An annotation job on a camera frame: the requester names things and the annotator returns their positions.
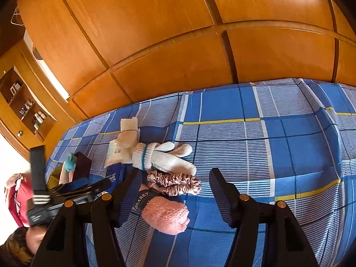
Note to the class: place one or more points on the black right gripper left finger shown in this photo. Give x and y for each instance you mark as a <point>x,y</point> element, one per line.
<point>64,243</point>

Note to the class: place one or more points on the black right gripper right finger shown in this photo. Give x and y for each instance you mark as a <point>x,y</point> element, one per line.
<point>285,243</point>

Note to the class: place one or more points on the blue tissue pack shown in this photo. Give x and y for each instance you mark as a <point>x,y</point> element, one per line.
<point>118,155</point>

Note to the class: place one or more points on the pink towel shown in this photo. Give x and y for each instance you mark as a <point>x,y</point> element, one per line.
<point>167,216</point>

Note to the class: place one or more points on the cream cloth bag bundle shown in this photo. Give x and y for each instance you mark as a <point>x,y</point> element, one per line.
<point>129,133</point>

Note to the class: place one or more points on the pink satin scrunchie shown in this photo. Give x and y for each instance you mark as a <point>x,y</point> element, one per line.
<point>173,184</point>

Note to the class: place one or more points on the white knit glove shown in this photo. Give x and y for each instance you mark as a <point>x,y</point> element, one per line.
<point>164,157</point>

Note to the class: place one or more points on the person's left hand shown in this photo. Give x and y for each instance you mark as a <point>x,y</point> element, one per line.
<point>34,237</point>

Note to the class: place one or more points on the wooden door with shelves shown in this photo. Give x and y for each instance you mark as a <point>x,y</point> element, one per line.
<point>30,103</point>

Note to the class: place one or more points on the blue plaid bed sheet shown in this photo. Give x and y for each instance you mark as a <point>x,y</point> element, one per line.
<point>290,140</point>

